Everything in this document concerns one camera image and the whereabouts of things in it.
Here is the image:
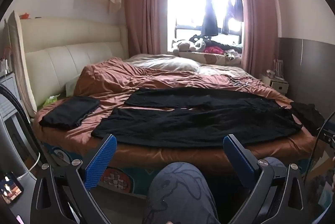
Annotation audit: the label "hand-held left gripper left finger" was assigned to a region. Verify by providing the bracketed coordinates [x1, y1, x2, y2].
[30, 133, 117, 224]

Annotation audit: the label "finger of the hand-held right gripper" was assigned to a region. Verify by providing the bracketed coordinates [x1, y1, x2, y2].
[317, 127, 335, 149]

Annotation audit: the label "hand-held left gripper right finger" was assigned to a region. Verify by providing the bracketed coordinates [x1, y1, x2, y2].
[222, 134, 309, 224]

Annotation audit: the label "black pants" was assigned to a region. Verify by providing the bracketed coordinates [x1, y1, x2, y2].
[91, 87, 304, 148]
[39, 96, 101, 129]

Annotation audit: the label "folded black pants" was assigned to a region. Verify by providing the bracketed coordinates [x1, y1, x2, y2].
[39, 96, 101, 129]

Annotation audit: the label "cartoon print bed sheet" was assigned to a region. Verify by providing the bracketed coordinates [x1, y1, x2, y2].
[42, 140, 147, 196]

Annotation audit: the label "black clothes pile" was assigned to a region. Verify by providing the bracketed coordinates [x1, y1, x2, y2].
[289, 102, 326, 136]

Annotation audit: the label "colourful floor mat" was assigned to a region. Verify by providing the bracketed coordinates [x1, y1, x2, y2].
[305, 151, 335, 216]

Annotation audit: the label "person's left leg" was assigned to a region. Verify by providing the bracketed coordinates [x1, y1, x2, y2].
[141, 161, 220, 224]

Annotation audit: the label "white nightstand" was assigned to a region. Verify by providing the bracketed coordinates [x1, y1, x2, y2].
[259, 74, 290, 95]

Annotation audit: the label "green plastic bag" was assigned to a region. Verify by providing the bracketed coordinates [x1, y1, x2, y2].
[42, 95, 61, 107]

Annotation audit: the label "small pink white rack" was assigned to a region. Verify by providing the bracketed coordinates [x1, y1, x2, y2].
[266, 58, 287, 82]

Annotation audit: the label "brown blanket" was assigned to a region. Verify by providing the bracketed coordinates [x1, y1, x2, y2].
[33, 57, 318, 169]

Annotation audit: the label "phone with lit screen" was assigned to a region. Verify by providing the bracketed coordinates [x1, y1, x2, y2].
[0, 173, 24, 205]

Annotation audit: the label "grey bedside cabinet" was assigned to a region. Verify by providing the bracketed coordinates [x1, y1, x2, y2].
[0, 74, 46, 224]

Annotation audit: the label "cream leather headboard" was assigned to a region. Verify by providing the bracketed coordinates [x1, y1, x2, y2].
[19, 17, 129, 109]

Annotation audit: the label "red clothing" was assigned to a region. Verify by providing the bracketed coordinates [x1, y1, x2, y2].
[204, 46, 225, 55]

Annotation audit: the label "beige duvet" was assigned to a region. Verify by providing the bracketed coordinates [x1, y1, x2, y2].
[123, 54, 245, 75]

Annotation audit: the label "dark clothes heap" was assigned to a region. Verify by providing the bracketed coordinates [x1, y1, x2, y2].
[204, 40, 244, 53]

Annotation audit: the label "pink curtain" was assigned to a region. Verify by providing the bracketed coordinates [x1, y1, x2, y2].
[237, 0, 279, 75]
[123, 0, 169, 57]

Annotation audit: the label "white plush toy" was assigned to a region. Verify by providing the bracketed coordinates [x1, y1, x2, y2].
[171, 36, 206, 56]

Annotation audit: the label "long dark hanging garment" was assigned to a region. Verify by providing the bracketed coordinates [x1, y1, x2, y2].
[201, 0, 219, 37]

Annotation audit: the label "beige padded board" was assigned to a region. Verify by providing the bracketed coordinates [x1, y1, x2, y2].
[5, 11, 37, 118]

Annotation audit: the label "window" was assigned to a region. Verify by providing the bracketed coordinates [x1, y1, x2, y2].
[167, 0, 245, 43]

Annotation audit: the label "white charging cable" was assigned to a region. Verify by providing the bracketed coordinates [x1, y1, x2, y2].
[17, 152, 41, 180]

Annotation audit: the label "tangled black cables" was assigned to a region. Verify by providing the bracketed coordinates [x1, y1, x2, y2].
[228, 77, 258, 86]

